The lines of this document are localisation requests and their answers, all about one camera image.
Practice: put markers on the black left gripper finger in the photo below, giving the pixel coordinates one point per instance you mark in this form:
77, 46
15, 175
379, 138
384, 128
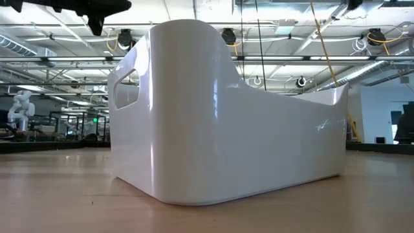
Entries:
116, 7
96, 24

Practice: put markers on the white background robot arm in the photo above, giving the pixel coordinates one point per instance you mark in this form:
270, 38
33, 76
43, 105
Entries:
22, 108

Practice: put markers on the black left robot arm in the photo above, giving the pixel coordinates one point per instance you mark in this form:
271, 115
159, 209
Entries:
11, 4

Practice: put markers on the white plastic basket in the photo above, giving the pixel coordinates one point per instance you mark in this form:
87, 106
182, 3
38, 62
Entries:
226, 129

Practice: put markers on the small black box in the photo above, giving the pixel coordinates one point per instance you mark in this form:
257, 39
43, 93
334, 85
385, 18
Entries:
380, 140

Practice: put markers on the silver ceiling air duct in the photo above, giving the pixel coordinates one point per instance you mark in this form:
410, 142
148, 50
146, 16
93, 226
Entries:
372, 69
16, 47

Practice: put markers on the black aluminium table frame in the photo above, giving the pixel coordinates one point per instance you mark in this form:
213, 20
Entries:
48, 147

